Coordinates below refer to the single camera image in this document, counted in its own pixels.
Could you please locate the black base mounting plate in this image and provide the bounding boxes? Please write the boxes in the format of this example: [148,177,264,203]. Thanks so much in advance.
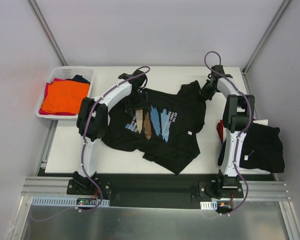
[66,172,244,209]

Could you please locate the right aluminium corner post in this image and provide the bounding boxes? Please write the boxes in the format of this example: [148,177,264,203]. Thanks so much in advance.
[241,0,292,76]

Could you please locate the left white cable duct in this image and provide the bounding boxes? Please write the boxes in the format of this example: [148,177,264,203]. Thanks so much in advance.
[31,196,110,208]

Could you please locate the navy t shirt in basket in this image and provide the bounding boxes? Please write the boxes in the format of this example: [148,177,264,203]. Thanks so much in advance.
[71,74,91,85]

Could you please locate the right white cable duct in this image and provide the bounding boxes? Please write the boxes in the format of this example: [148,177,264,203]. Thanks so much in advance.
[200,200,218,211]

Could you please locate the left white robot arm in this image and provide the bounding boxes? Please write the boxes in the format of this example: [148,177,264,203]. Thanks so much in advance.
[66,66,150,195]

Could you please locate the black t shirt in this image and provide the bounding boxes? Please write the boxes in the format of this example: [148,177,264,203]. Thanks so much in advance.
[101,80,207,175]
[217,122,286,175]

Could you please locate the aluminium corner post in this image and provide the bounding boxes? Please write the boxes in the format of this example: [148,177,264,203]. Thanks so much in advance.
[27,0,68,67]
[241,0,292,76]

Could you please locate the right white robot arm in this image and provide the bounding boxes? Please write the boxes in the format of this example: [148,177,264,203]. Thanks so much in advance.
[199,64,255,199]

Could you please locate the white plastic laundry basket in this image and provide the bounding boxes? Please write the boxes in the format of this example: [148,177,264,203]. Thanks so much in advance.
[35,66,96,121]

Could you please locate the orange t shirt in basket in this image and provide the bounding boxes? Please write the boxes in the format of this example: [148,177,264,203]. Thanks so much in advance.
[41,80,90,115]

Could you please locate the left aluminium corner post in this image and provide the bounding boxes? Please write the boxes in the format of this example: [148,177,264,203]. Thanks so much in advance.
[27,0,68,67]

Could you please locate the white cable duct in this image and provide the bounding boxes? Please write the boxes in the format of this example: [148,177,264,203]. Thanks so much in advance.
[31,196,110,208]
[200,200,218,211]

